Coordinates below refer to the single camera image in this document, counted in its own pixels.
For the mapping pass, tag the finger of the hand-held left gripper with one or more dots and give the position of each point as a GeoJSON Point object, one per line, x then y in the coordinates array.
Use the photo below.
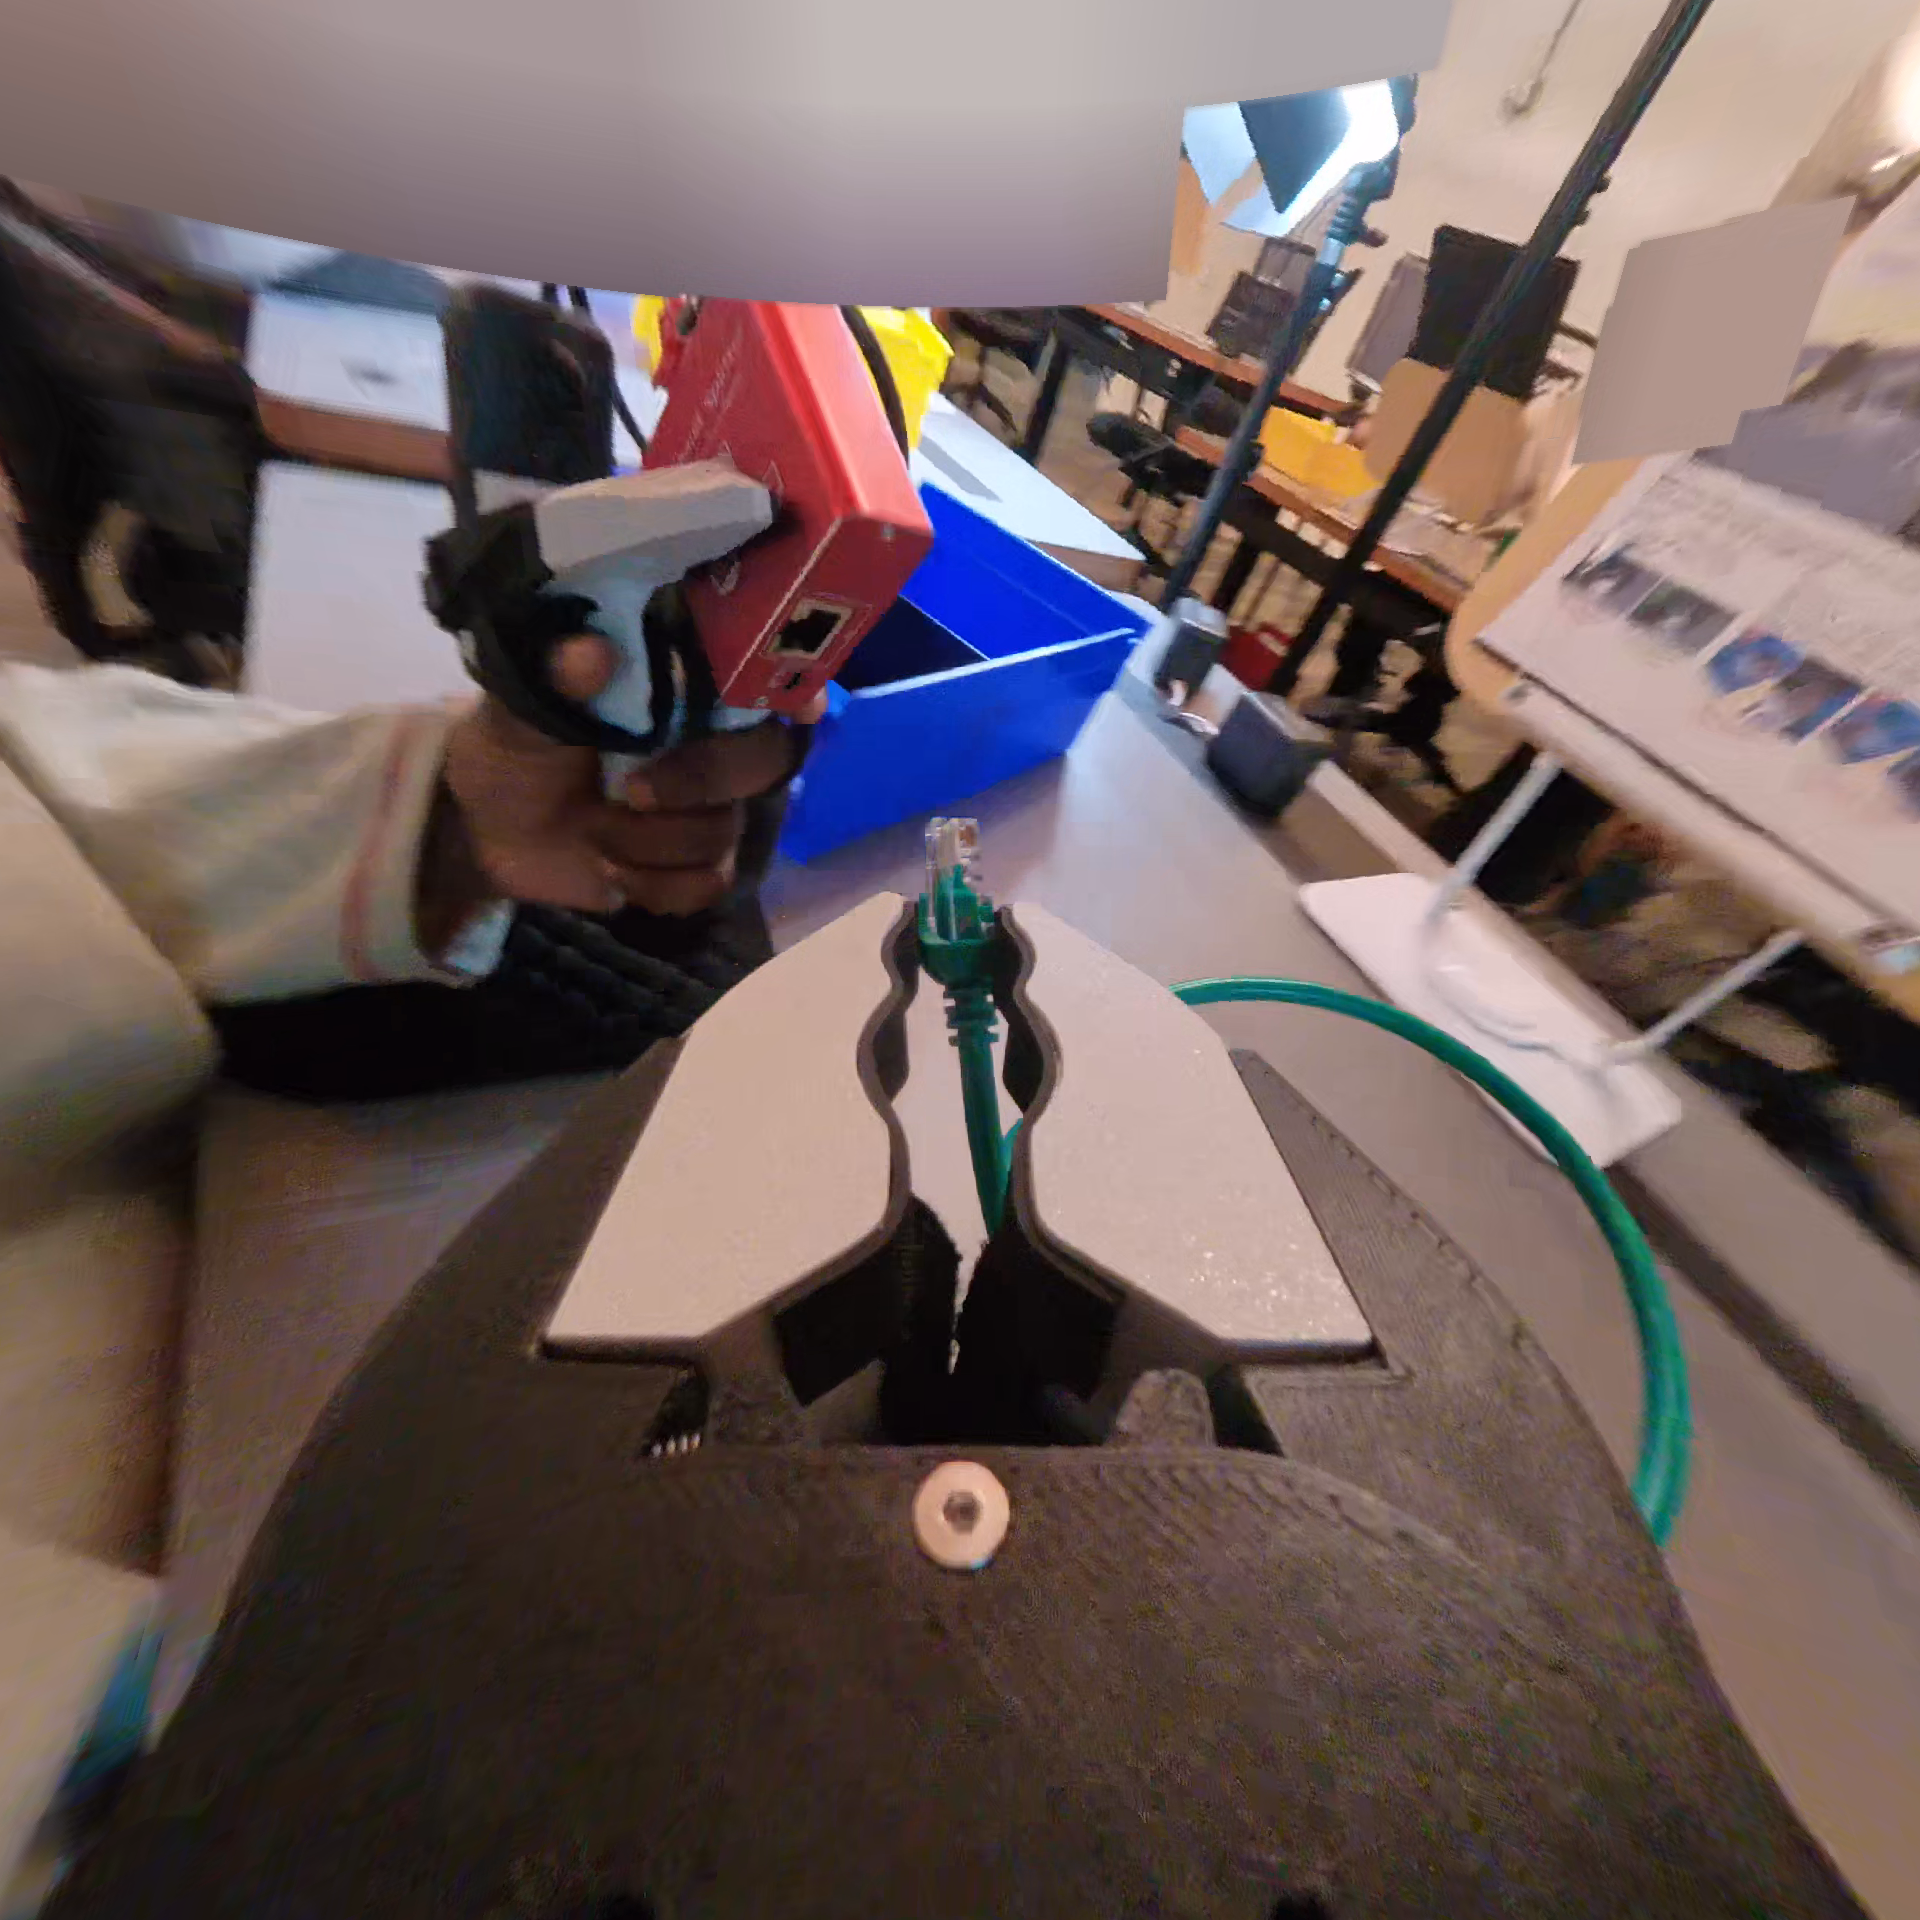
{"type": "Point", "coordinates": [757, 714]}
{"type": "Point", "coordinates": [659, 518]}

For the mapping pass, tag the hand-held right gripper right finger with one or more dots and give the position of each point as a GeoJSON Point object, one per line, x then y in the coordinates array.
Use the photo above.
{"type": "Point", "coordinates": [1186, 1185]}

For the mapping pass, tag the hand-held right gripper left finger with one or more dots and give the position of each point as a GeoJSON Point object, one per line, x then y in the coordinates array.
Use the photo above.
{"type": "Point", "coordinates": [735, 1169]}

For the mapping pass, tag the red ethernet splitter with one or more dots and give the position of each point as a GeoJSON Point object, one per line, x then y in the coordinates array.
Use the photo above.
{"type": "Point", "coordinates": [809, 450]}

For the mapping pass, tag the blue plastic bin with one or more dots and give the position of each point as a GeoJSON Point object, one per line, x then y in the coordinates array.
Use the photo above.
{"type": "Point", "coordinates": [930, 749]}

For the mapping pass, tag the person's left forearm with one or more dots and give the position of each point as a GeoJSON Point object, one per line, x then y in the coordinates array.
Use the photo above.
{"type": "Point", "coordinates": [225, 824]}

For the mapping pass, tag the grey desk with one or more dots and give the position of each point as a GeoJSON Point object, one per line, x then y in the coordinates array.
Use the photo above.
{"type": "Point", "coordinates": [1168, 868]}

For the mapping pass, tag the person's left hand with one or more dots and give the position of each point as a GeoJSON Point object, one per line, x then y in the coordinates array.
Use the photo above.
{"type": "Point", "coordinates": [601, 824]}

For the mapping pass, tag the black quilted wrist pad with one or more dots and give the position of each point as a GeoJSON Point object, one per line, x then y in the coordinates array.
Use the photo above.
{"type": "Point", "coordinates": [569, 997]}

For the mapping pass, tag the yellow plastic bin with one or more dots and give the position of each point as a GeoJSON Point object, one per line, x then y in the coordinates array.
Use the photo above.
{"type": "Point", "coordinates": [914, 376]}

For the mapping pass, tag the black office chair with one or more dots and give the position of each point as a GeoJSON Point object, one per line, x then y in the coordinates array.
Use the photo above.
{"type": "Point", "coordinates": [134, 450]}

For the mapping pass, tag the grey power adapter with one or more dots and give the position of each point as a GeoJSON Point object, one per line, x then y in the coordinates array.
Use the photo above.
{"type": "Point", "coordinates": [1267, 749]}
{"type": "Point", "coordinates": [1192, 645]}

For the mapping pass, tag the red container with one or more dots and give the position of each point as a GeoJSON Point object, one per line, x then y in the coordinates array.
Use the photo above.
{"type": "Point", "coordinates": [1253, 652]}

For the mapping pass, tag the wooden table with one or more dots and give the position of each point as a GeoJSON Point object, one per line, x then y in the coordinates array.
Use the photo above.
{"type": "Point", "coordinates": [1200, 352]}
{"type": "Point", "coordinates": [1350, 533]}

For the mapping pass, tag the small yellow bin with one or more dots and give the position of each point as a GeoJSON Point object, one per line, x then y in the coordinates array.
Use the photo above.
{"type": "Point", "coordinates": [1312, 450]}

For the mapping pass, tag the black light stand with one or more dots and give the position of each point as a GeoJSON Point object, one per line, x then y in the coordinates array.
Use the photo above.
{"type": "Point", "coordinates": [1273, 376]}

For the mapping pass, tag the cardboard box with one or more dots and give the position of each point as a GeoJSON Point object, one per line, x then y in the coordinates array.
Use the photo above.
{"type": "Point", "coordinates": [1439, 435]}

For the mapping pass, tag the studio light panel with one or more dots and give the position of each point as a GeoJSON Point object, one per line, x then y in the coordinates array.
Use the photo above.
{"type": "Point", "coordinates": [1306, 143]}

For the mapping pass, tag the instruction poster board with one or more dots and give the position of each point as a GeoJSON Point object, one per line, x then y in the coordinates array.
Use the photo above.
{"type": "Point", "coordinates": [1724, 630]}

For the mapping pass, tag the black slanted pole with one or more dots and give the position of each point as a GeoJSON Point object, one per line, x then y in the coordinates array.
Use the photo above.
{"type": "Point", "coordinates": [1501, 300]}

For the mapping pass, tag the black monitor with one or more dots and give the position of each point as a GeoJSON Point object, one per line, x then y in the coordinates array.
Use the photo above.
{"type": "Point", "coordinates": [1501, 300]}

